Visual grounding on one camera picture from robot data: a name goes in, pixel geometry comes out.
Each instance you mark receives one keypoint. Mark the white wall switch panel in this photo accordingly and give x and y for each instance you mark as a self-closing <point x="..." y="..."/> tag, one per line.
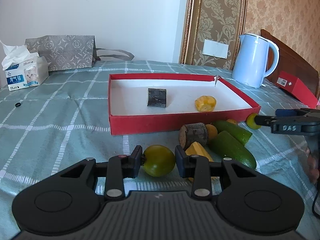
<point x="215" y="49"/>

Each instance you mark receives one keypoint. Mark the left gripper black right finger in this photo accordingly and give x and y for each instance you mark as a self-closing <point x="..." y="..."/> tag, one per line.
<point x="243" y="197"/>

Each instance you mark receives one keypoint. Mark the white tissue pack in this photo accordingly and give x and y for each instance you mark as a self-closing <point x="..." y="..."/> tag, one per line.
<point x="23" y="69"/>

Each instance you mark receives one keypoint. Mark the light blue electric kettle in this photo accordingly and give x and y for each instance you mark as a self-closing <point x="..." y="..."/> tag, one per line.
<point x="251" y="61"/>

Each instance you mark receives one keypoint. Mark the grey patterned paper bag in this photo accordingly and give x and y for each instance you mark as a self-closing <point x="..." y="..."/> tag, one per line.
<point x="64" y="52"/>

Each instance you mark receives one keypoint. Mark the large green tomato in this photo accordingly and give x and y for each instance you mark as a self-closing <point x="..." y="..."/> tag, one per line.
<point x="159" y="161"/>

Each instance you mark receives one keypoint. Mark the small green tomato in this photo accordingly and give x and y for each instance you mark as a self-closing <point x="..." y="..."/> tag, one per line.
<point x="250" y="122"/>

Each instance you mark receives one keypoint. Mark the yellow ridged fruit piece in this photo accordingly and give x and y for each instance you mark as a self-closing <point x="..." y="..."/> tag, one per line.
<point x="205" y="103"/>

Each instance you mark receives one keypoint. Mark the brown sugarcane piece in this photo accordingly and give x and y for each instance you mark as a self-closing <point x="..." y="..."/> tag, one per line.
<point x="193" y="133"/>

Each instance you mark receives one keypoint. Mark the red shallow cardboard box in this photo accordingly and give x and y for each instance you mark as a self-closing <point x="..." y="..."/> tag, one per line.
<point x="128" y="112"/>

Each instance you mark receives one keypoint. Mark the long green cucumber piece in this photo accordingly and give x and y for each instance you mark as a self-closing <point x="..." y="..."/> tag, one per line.
<point x="239" y="133"/>

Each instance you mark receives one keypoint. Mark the yellow block fruit piece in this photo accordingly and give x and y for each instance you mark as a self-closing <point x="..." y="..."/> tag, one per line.
<point x="197" y="149"/>

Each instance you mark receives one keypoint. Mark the dark sugarcane piece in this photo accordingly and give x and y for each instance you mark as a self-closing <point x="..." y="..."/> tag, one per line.
<point x="157" y="97"/>

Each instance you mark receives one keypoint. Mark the short green cucumber piece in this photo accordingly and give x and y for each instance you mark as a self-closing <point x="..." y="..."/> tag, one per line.
<point x="226" y="146"/>

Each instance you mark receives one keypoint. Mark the red box lid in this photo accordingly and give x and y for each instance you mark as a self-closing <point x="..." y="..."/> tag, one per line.
<point x="296" y="88"/>

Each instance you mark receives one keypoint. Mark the small brown-yellow round fruit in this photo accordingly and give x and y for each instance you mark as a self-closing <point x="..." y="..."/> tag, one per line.
<point x="232" y="122"/>

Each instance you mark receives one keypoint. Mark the person's right hand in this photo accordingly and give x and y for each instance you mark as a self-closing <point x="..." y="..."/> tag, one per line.
<point x="312" y="170"/>

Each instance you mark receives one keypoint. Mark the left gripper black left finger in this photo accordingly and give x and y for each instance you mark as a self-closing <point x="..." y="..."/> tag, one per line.
<point x="73" y="197"/>

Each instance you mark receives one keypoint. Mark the orange-yellow round fruit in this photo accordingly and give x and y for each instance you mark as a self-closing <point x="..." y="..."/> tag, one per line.
<point x="212" y="132"/>

